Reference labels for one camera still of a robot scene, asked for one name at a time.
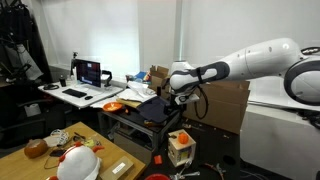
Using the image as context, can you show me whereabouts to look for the labelled small cardboard box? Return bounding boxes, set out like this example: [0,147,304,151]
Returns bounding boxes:
[99,155,135,180]

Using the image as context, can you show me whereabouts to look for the wooden shape sorter box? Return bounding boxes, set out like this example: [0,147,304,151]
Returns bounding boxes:
[167,129,197,168]

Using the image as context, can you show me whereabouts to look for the white hard hat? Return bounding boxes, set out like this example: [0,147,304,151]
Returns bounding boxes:
[48,142,105,180]

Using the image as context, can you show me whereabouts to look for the white paper pile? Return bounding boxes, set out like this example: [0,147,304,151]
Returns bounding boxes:
[116,80,158,104]

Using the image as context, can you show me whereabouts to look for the large cardboard box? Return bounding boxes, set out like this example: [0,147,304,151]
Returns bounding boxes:
[182,79,251,135]

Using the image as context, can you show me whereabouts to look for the yellow green small toy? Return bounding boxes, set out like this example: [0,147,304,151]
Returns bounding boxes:
[82,137,98,150]

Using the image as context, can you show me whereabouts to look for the small open cardboard box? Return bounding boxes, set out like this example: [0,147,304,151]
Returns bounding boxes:
[148,65,180,100]

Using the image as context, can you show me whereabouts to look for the white desk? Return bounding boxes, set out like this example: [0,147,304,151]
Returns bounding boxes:
[37,80,125,110]

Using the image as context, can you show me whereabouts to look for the wooden table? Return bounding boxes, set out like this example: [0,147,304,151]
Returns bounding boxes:
[0,121,147,180]

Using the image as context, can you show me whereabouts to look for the black headset stand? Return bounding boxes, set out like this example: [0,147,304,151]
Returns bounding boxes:
[101,69,114,89]

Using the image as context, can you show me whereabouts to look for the black metal cart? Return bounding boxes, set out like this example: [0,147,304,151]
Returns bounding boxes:
[97,109,183,152]

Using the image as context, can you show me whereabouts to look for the black phone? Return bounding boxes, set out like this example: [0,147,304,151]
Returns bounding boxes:
[49,148,68,158]

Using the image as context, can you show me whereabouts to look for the blue packages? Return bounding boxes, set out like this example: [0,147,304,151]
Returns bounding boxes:
[134,70,152,83]

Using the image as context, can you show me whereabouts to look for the orange handled pliers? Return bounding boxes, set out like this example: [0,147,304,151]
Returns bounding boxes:
[203,162,228,178]

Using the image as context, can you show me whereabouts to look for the orange bowl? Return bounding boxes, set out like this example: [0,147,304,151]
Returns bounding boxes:
[102,101,125,114]

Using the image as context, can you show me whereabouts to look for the silver fork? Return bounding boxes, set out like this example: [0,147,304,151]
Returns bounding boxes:
[179,159,194,179]
[169,171,201,180]

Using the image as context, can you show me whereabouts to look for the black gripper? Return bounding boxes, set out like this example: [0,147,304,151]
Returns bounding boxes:
[166,96,184,123]

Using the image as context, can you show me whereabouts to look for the black keyboard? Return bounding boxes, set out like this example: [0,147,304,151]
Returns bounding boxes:
[61,88,88,99]

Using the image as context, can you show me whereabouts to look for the hanging dark coats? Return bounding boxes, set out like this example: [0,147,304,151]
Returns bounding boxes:
[0,0,53,85]

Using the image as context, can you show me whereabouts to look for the orange toy basketball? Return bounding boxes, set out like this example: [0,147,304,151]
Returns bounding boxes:
[177,132,190,145]

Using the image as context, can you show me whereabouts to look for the black office chair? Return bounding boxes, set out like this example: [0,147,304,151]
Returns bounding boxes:
[0,89,66,149]

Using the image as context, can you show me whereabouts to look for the black webcam tripod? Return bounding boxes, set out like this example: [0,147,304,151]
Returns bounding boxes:
[69,51,79,82]

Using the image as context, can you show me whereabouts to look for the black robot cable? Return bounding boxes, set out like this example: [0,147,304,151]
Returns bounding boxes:
[194,84,210,120]

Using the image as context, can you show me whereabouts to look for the black headphones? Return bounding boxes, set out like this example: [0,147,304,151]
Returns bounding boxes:
[42,83,61,91]

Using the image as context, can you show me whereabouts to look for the dark blue plastic lid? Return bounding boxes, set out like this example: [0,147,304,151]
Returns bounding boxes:
[136,96,181,124]

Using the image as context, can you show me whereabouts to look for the white paper roll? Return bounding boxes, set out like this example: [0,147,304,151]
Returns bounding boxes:
[24,103,42,118]

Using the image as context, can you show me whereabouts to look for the white patterned crumpled bag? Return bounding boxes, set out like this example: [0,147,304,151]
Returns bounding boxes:
[44,128,71,148]

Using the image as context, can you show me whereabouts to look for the small orange block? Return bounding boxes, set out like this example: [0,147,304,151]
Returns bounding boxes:
[153,154,163,166]

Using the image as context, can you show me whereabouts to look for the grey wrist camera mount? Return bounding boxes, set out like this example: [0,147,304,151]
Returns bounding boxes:
[174,93,201,106]

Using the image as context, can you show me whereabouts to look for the white robot stand table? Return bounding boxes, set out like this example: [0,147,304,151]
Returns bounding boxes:
[239,101,320,180]

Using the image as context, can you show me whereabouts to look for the red plastic bowl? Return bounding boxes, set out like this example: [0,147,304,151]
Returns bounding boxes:
[144,173,171,180]

